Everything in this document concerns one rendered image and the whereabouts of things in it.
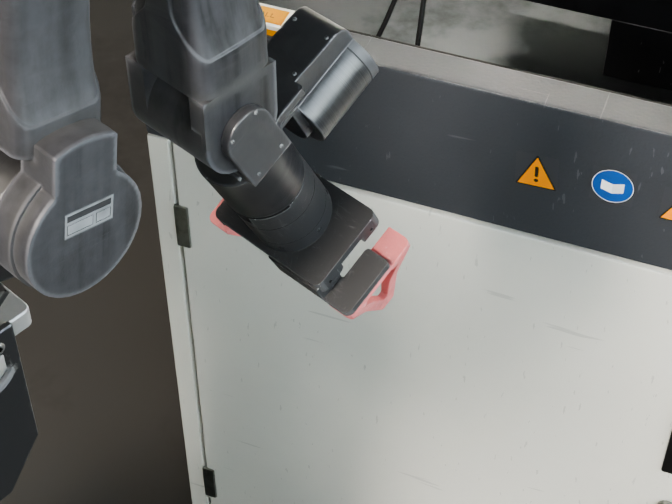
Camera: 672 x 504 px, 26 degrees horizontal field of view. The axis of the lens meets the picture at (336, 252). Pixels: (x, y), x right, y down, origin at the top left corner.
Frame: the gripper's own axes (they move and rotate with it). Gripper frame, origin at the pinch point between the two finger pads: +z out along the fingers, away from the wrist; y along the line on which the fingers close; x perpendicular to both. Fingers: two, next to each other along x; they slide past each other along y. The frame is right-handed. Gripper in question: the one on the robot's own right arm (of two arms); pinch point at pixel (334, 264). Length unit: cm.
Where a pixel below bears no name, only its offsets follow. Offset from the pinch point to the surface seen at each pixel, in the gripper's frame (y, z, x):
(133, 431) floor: 64, 99, 25
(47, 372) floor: 83, 98, 26
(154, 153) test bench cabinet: 39.7, 27.2, -2.7
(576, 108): 0.7, 18.4, -25.9
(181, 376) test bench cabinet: 40, 59, 14
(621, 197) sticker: -4.4, 26.5, -23.5
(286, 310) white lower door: 27, 46, 1
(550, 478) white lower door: -3, 66, -3
